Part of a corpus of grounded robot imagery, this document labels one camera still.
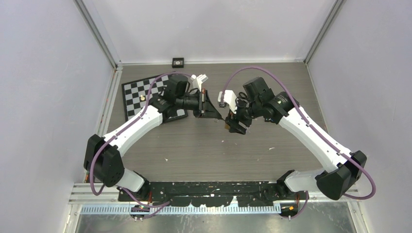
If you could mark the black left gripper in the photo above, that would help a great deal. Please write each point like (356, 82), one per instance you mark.
(206, 108)

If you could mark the black white chessboard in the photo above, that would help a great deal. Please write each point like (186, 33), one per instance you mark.
(132, 91)

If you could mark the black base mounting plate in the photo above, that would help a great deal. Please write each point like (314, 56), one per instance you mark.
(212, 194)

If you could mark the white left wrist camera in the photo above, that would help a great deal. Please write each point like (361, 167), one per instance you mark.
(197, 82)

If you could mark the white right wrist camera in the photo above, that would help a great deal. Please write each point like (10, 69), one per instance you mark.
(228, 98)

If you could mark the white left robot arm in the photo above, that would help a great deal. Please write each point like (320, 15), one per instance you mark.
(149, 103)

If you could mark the small black square box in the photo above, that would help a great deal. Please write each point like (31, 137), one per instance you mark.
(178, 62)

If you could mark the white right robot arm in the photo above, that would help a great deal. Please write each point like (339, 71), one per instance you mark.
(341, 167)

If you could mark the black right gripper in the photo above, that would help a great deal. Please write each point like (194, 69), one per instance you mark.
(235, 126)

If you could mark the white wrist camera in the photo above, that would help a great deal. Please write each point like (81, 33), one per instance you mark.
(197, 82)
(228, 98)

